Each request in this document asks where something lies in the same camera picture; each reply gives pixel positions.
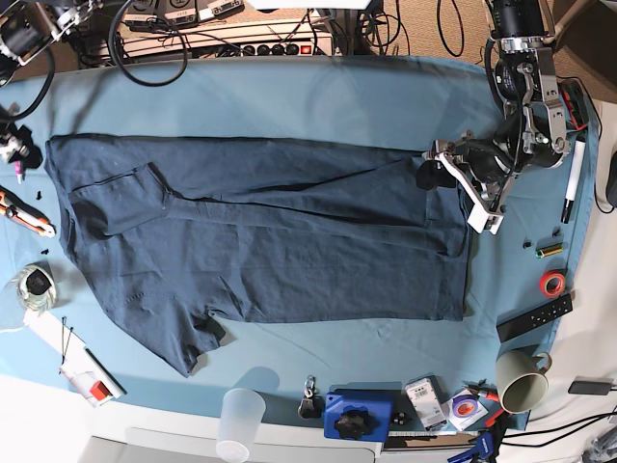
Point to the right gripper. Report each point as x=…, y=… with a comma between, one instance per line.
x=20, y=147

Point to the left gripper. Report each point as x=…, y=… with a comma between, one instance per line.
x=483, y=167

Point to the dark blue T-shirt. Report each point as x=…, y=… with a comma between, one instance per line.
x=174, y=234

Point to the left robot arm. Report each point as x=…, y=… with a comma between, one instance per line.
x=519, y=66

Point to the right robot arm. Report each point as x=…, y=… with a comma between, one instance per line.
x=28, y=29

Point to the pink glue tube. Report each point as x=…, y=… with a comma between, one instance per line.
x=19, y=171

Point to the orange utility knife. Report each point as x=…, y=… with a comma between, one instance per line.
x=15, y=210

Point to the glass jar with black lid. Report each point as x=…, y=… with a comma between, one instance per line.
x=34, y=289

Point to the light blue table cloth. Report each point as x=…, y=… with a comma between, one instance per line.
x=393, y=103

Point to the white black marker pen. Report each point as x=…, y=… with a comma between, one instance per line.
x=571, y=190

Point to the AA battery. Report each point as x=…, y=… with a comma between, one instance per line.
x=548, y=251

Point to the orange black clamp tool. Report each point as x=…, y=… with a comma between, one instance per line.
x=574, y=99

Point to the red tape roll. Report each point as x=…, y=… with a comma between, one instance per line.
x=553, y=284

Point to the black remote control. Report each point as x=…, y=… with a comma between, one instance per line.
x=536, y=318

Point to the white power strip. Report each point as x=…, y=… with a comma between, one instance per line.
x=285, y=37

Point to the white paper strip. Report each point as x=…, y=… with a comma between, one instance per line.
x=75, y=355

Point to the grey-green ceramic mug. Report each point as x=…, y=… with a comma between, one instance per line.
x=521, y=380

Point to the white labelled packet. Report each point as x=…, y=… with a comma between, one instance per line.
x=424, y=400

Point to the blue box with black knob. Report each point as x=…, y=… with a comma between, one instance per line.
x=358, y=415

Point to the black power adapter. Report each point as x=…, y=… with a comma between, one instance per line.
x=590, y=387

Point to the blue clamp bottom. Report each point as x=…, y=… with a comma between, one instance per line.
x=487, y=443

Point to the translucent plastic cup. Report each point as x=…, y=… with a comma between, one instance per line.
x=241, y=415

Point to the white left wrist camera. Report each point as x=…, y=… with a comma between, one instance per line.
x=480, y=219

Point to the red handled pliers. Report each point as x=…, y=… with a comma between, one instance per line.
x=484, y=390

